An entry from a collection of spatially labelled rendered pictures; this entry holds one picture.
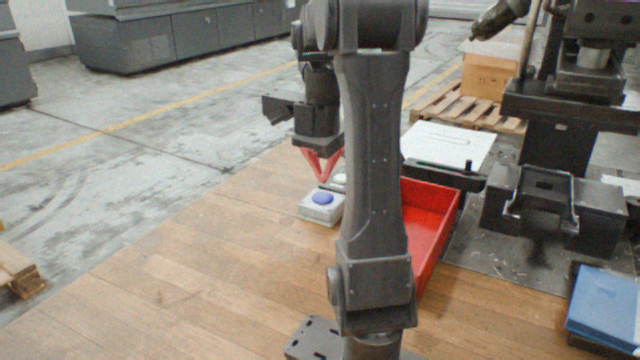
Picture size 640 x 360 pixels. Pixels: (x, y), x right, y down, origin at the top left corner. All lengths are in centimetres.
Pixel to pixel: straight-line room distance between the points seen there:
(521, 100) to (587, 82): 9
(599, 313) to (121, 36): 520
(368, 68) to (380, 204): 13
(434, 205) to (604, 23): 37
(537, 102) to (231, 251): 51
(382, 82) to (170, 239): 49
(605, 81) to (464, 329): 37
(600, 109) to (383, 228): 39
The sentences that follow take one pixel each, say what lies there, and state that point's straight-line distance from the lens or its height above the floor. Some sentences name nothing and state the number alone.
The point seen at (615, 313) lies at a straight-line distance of 67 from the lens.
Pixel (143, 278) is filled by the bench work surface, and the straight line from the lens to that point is 69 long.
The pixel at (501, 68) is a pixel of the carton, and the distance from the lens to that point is 404.
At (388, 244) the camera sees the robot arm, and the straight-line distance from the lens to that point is 42.
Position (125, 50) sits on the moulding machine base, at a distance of 546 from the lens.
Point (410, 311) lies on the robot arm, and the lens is 47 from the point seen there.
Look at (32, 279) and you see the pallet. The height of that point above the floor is 7.
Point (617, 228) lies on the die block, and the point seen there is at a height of 96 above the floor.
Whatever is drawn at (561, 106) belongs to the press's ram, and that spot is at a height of 113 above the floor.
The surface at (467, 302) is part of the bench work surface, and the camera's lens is 64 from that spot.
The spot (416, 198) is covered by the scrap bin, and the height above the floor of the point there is 92.
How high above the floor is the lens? 133
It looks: 28 degrees down
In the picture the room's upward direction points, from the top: straight up
